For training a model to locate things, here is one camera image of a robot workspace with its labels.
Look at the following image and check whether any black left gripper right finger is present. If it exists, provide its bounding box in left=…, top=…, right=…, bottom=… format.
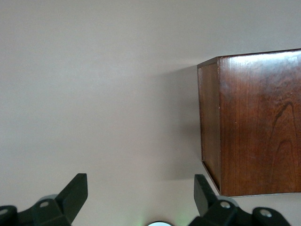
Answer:
left=194, top=174, right=291, bottom=226

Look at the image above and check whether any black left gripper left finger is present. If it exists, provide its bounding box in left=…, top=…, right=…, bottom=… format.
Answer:
left=0, top=173, right=88, bottom=226

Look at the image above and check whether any dark brown wooden cabinet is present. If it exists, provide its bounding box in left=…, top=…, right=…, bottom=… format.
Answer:
left=197, top=48, right=301, bottom=198

